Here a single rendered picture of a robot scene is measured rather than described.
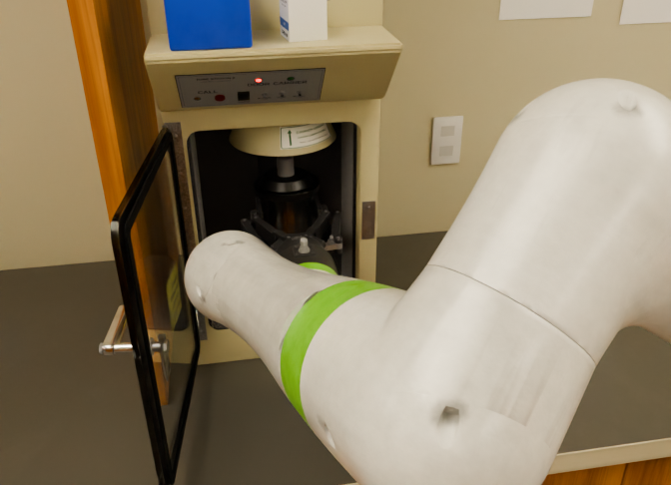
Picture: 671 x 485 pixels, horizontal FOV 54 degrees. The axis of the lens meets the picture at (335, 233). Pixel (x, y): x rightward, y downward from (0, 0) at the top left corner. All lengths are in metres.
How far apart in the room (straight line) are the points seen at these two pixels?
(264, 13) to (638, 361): 0.86
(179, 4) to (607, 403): 0.88
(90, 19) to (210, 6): 0.14
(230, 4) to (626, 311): 0.60
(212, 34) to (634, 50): 1.09
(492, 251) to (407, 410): 0.09
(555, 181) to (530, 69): 1.21
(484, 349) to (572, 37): 1.30
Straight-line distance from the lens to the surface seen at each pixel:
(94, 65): 0.88
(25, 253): 1.62
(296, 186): 1.07
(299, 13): 0.87
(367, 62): 0.88
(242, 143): 1.05
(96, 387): 1.21
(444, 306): 0.35
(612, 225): 0.37
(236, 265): 0.65
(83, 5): 0.87
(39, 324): 1.40
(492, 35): 1.51
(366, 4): 0.97
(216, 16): 0.84
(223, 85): 0.89
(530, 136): 0.39
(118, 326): 0.87
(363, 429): 0.35
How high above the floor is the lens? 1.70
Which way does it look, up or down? 29 degrees down
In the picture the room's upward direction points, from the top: straight up
